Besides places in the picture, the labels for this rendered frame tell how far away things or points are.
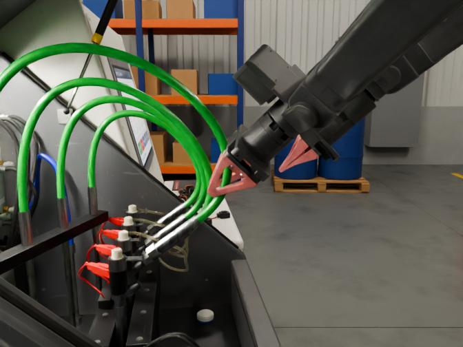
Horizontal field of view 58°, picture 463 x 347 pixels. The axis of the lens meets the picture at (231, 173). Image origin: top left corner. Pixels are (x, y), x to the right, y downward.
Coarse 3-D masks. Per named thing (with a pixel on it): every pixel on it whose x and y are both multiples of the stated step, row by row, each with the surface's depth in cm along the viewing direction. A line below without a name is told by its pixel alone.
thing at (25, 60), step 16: (48, 48) 57; (64, 48) 57; (80, 48) 57; (96, 48) 58; (112, 48) 58; (16, 64) 57; (144, 64) 59; (0, 80) 57; (176, 80) 60; (192, 96) 61; (208, 112) 61; (224, 144) 63; (224, 176) 64; (208, 208) 65
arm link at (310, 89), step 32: (384, 0) 34; (416, 0) 32; (448, 0) 30; (352, 32) 39; (384, 32) 36; (416, 32) 34; (320, 64) 45; (352, 64) 41; (384, 64) 39; (320, 96) 47; (352, 96) 45; (320, 128) 52
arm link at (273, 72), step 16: (256, 64) 54; (272, 64) 54; (288, 64) 55; (240, 80) 57; (256, 80) 56; (272, 80) 54; (288, 80) 54; (256, 96) 57; (288, 96) 54; (288, 112) 52; (304, 112) 49; (304, 128) 52
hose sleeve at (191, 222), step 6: (186, 222) 65; (192, 222) 64; (198, 222) 64; (180, 228) 65; (186, 228) 64; (192, 228) 65; (168, 234) 65; (174, 234) 64; (180, 234) 64; (186, 234) 65; (162, 240) 65; (168, 240) 64; (174, 240) 65; (156, 246) 65; (162, 246) 65; (168, 246) 65
